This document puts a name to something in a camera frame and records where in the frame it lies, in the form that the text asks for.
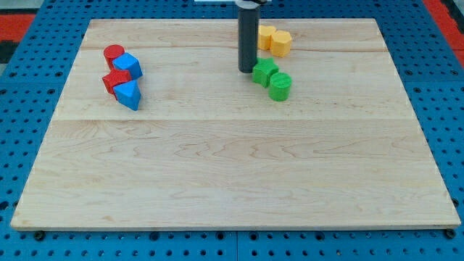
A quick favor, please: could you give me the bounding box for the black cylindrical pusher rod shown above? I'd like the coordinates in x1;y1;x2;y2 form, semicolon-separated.
237;3;260;73

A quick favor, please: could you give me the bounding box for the green star block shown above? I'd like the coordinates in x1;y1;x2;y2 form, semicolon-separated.
252;58;279;88

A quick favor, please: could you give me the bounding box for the green cylinder block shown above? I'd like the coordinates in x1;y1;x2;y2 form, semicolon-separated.
268;72;292;102

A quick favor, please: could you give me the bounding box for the red star block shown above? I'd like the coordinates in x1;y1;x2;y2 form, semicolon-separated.
102;69;132;99

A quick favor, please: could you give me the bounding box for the yellow pentagon block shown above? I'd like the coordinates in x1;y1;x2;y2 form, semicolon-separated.
257;25;276;50

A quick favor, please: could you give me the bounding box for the yellow hexagon block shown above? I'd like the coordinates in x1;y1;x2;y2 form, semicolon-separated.
270;30;292;57

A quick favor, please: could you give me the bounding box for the blue cube block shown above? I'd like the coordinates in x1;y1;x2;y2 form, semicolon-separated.
112;52;143;80

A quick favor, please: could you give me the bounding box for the wooden board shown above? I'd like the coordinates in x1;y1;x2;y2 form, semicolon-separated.
11;19;460;231

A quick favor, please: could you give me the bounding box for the red cylinder block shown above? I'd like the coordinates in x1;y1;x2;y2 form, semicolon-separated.
103;44;125;70

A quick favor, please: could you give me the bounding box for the blue triangle block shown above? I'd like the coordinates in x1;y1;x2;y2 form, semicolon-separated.
113;80;141;111

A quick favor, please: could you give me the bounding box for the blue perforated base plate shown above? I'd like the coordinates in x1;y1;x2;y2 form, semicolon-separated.
1;0;463;260

